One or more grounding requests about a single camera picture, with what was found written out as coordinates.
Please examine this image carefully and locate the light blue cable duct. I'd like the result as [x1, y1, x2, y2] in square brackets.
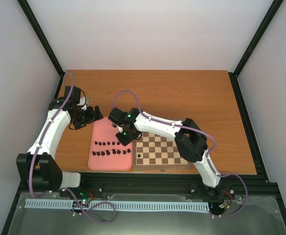
[24, 199, 210, 213]

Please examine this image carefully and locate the black aluminium frame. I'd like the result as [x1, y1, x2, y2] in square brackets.
[0, 0, 286, 235]

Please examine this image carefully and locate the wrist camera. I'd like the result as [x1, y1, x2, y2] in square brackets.
[108, 107, 127, 126]
[77, 97, 89, 110]

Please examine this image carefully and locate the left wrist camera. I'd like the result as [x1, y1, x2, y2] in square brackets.
[77, 97, 89, 110]

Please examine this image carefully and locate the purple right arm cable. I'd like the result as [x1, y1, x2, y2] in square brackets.
[111, 90, 248, 218]

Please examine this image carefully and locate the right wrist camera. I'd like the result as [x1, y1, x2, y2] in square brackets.
[108, 107, 127, 126]

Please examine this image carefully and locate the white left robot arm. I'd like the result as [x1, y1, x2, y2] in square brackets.
[16, 98, 103, 197]

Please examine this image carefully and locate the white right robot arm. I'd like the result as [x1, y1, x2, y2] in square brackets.
[108, 107, 223, 197]

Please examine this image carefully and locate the pink plastic tray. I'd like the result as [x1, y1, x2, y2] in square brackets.
[88, 117, 133, 171]

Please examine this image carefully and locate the wooden chess board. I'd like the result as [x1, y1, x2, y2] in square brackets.
[132, 131, 193, 171]

